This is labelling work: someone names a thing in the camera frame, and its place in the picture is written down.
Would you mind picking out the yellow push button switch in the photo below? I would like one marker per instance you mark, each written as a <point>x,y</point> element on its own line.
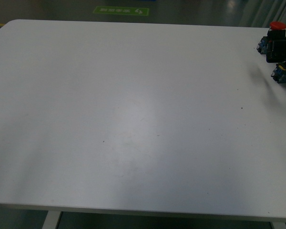
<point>279,73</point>

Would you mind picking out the right grey curtain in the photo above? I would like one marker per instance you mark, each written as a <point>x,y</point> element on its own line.
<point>260,13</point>

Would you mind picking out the green floor sign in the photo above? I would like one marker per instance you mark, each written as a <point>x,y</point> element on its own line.
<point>131,11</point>

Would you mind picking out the white table leg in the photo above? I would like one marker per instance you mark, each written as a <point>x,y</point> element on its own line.
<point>52,220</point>

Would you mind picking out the red push button switch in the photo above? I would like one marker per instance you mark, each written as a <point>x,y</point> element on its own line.
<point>276,32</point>

